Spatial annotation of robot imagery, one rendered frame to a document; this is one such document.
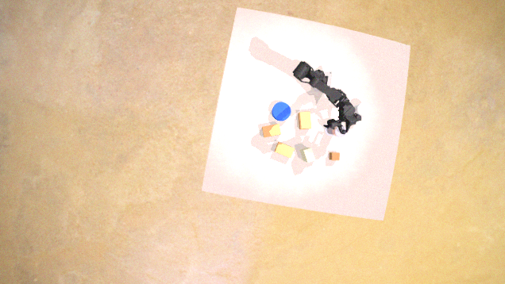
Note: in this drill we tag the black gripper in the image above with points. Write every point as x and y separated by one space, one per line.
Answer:
332 123

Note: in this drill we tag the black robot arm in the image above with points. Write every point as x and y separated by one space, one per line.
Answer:
319 81

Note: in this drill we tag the orange cube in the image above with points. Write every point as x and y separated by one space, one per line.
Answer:
334 156

